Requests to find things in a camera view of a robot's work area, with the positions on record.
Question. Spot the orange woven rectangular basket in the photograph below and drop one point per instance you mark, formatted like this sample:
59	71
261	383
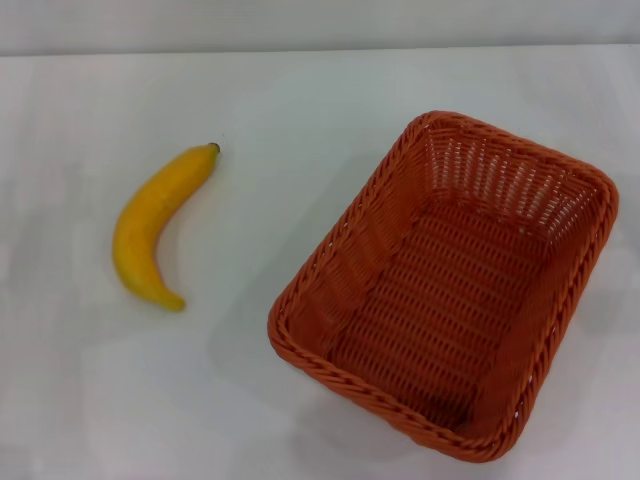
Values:
440	300

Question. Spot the yellow banana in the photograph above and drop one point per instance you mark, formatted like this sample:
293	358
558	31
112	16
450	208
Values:
135	235

